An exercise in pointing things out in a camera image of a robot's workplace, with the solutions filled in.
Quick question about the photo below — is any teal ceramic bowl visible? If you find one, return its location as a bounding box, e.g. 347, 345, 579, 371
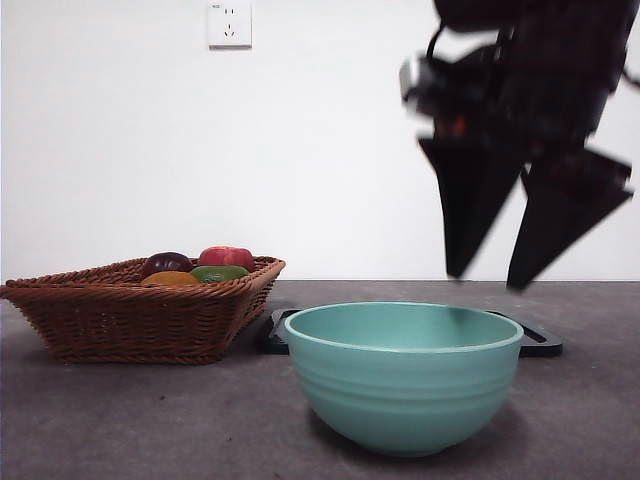
283, 301, 525, 459

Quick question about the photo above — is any brown kiwi fruit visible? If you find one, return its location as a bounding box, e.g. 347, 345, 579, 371
140, 270, 200, 288

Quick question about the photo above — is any dark green rectangular tray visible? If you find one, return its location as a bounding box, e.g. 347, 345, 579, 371
259, 308, 564, 358

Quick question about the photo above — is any red peach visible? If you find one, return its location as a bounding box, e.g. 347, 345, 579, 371
197, 245, 255, 273

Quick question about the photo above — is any green avocado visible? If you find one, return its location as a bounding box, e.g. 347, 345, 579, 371
189, 264, 250, 285

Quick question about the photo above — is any dark purple plum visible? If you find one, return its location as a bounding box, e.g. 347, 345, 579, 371
142, 251, 194, 279

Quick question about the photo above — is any brown wicker basket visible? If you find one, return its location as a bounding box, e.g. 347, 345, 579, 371
0, 255, 286, 365

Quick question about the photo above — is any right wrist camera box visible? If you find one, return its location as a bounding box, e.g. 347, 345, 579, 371
398, 54, 436, 119

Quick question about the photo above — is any white wall socket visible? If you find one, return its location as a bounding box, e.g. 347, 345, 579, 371
207, 1, 253, 50

